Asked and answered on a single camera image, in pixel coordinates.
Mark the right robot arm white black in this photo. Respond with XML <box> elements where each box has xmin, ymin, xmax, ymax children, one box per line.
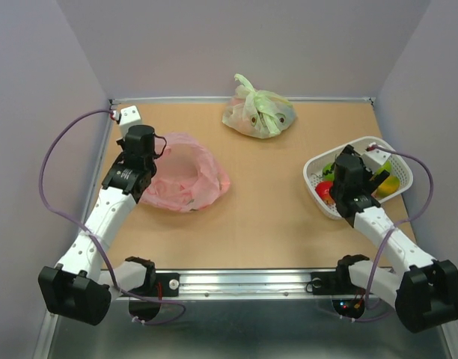
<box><xmin>330</xmin><ymin>143</ymin><xmax>458</xmax><ymax>333</ymax></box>

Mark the green striped round fruit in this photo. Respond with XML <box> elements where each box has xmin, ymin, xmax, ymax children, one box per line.
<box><xmin>322</xmin><ymin>162</ymin><xmax>335</xmax><ymax>182</ymax></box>

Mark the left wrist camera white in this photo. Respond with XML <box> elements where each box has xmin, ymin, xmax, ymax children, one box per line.
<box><xmin>112</xmin><ymin>105</ymin><xmax>142</xmax><ymax>138</ymax></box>

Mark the green tied plastic bag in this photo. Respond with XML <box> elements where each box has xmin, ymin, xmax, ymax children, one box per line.
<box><xmin>222</xmin><ymin>74</ymin><xmax>298</xmax><ymax>139</ymax></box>

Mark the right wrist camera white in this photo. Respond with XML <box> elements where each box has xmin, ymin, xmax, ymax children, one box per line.
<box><xmin>361</xmin><ymin>142</ymin><xmax>391</xmax><ymax>174</ymax></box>

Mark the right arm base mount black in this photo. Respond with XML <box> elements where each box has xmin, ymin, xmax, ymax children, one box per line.
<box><xmin>305</xmin><ymin>254</ymin><xmax>374</xmax><ymax>322</ymax></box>

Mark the red apple fruit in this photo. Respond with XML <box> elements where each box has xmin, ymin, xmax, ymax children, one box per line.
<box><xmin>315</xmin><ymin>181</ymin><xmax>335</xmax><ymax>206</ymax></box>

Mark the green lime fruit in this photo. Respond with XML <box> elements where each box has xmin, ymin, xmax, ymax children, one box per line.
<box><xmin>374</xmin><ymin>161</ymin><xmax>392</xmax><ymax>176</ymax></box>

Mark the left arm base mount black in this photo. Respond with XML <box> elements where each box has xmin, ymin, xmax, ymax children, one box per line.
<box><xmin>109</xmin><ymin>257</ymin><xmax>186</xmax><ymax>325</ymax></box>

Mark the pink plastic bag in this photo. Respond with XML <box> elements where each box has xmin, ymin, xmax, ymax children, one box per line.
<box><xmin>140</xmin><ymin>132</ymin><xmax>230</xmax><ymax>213</ymax></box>

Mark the aluminium frame rail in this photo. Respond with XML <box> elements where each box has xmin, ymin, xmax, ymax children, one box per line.
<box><xmin>51</xmin><ymin>267</ymin><xmax>454</xmax><ymax>300</ymax></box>

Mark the white perforated plastic basket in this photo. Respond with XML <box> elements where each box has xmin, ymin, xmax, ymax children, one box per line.
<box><xmin>302</xmin><ymin>136</ymin><xmax>413</xmax><ymax>220</ymax></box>

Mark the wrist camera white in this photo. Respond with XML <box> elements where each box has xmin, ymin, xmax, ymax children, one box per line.
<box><xmin>361</xmin><ymin>142</ymin><xmax>391</xmax><ymax>174</ymax></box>
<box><xmin>112</xmin><ymin>105</ymin><xmax>142</xmax><ymax>138</ymax></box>

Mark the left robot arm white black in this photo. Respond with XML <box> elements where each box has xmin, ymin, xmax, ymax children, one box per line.
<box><xmin>38</xmin><ymin>124</ymin><xmax>160</xmax><ymax>325</ymax></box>

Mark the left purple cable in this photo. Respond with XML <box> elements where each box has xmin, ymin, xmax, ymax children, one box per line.
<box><xmin>38</xmin><ymin>108</ymin><xmax>187</xmax><ymax>326</ymax></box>

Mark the yellow green mango fruit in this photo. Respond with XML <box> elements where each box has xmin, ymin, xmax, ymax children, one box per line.
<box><xmin>375</xmin><ymin>175</ymin><xmax>400</xmax><ymax>198</ymax></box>

